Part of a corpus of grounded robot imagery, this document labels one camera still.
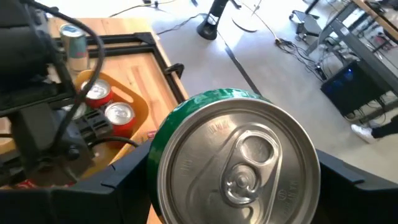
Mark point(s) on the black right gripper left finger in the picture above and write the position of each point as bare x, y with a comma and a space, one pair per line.
77, 205

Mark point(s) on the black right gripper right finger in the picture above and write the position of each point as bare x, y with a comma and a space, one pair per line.
357, 205

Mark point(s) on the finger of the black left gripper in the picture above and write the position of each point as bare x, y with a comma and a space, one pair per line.
94, 124

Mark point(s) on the red soda can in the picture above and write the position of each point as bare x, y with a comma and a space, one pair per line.
99, 93
121, 119

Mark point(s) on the yellow plastic bin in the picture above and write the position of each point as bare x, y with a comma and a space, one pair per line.
140, 109

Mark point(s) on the slim silver drink can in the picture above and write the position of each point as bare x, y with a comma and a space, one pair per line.
76, 49

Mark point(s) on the green soda can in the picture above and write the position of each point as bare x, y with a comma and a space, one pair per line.
236, 168

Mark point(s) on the person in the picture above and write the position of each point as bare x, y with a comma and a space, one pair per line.
385, 129

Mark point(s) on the black table clamp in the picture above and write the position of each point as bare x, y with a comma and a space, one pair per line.
177, 68

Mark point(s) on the black computer tower blue light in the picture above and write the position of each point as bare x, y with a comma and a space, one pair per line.
351, 87

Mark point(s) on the black floor stand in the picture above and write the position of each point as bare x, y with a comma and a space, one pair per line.
207, 29

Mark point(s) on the grey metal desk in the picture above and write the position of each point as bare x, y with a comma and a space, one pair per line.
357, 43

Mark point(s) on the black office chair base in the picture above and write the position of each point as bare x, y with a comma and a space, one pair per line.
306, 23

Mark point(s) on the black aluminium table frame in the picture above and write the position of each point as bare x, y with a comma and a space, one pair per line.
136, 38

